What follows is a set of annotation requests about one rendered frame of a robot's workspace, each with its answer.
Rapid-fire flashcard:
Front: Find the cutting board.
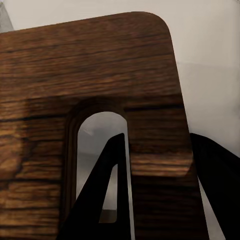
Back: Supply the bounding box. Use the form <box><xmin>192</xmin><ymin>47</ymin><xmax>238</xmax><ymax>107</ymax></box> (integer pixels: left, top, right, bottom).
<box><xmin>0</xmin><ymin>11</ymin><xmax>210</xmax><ymax>240</ymax></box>

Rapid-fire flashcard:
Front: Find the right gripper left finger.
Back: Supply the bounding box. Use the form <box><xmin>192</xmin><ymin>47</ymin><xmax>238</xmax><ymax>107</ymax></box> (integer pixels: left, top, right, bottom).
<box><xmin>56</xmin><ymin>133</ymin><xmax>131</xmax><ymax>240</ymax></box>

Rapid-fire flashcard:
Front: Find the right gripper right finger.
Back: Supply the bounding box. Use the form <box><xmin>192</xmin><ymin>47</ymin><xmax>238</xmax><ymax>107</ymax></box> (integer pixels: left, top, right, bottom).
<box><xmin>190</xmin><ymin>133</ymin><xmax>240</xmax><ymax>240</ymax></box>

